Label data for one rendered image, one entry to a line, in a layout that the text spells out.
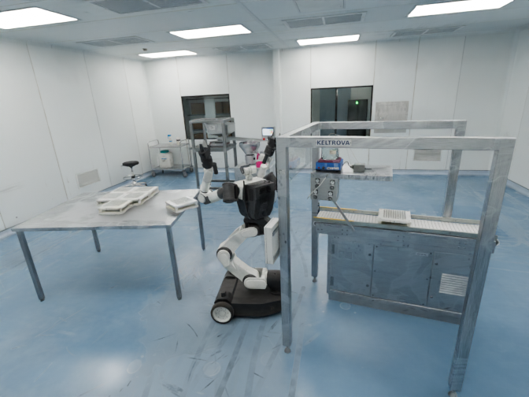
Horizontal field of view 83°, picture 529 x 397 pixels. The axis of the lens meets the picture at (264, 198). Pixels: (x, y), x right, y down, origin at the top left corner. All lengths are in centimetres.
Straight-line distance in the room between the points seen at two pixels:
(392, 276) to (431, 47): 578
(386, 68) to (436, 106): 138
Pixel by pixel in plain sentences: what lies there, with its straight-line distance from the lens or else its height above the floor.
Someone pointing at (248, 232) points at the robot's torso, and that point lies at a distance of 255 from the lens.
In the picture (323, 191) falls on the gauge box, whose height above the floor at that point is 111.
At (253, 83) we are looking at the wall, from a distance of 779.
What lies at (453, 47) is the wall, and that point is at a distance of 787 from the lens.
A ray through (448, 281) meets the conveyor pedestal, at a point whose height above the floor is 39.
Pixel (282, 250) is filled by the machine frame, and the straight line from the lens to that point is 204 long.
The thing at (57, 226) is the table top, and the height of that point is 82.
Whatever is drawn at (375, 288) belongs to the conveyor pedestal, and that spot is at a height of 21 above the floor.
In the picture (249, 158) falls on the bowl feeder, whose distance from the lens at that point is 523.
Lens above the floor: 185
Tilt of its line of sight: 18 degrees down
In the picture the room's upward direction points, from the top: 3 degrees counter-clockwise
